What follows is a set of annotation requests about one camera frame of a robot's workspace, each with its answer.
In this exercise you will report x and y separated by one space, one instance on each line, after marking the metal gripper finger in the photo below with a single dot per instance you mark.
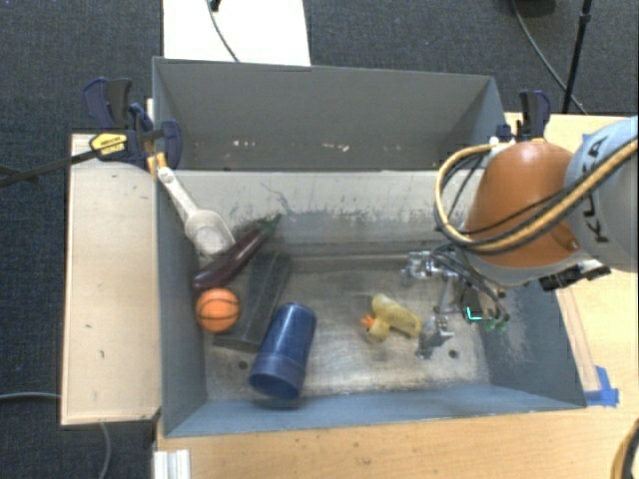
415 263
432 336

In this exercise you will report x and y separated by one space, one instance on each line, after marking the yellow rubber duck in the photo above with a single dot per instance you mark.
394 317

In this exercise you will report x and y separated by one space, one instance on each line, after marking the grey metal bin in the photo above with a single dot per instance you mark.
349 367

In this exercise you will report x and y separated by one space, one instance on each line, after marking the blue plastic cup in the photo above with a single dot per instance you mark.
287 347

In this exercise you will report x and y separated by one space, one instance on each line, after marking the dark green flat block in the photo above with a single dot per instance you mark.
267 287

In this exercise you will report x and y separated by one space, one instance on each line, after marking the purple toy eggplant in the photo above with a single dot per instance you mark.
234 257

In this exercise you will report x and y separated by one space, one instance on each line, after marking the orange toy basketball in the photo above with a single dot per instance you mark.
217 310

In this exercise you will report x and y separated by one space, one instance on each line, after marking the white plastic scoop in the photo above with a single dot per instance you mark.
202 227

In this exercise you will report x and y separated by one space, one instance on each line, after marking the pale wood board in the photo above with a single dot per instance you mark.
110 292

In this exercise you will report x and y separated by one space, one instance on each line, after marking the black cylinder on white bracket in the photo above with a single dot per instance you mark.
566 278

